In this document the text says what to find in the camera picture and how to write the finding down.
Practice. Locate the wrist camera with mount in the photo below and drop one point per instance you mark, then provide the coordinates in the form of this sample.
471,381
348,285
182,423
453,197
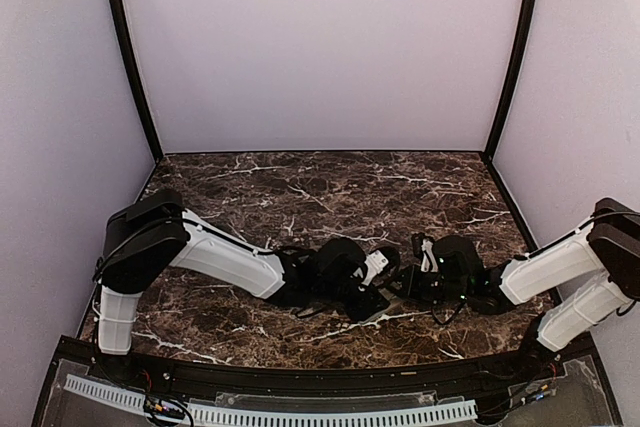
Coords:
422,246
383,260

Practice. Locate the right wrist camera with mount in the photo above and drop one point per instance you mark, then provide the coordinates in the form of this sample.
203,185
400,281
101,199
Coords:
422,246

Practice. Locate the black frame post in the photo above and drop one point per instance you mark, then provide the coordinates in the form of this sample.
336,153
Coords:
516,58
134,79

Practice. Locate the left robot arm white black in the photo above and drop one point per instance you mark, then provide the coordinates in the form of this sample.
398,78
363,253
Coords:
158,232

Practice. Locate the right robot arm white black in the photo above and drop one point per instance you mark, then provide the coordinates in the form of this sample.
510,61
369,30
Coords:
604,248

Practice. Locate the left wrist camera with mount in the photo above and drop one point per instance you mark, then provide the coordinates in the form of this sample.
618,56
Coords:
383,260

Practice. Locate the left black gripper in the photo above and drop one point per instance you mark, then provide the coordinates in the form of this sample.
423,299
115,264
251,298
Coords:
364,309

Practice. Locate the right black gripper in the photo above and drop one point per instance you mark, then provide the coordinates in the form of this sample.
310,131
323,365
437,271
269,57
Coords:
408,276

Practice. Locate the left black frame post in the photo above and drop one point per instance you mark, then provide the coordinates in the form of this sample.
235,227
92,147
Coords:
134,79

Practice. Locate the white slotted cable duct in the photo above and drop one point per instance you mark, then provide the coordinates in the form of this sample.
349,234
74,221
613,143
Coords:
210,415

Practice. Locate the black front rail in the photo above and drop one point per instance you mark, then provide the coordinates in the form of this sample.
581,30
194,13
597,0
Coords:
482,377

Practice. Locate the right black frame post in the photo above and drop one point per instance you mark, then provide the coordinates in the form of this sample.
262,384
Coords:
516,58

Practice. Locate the grey remote control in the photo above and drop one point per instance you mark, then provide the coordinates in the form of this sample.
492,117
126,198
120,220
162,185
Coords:
394,303

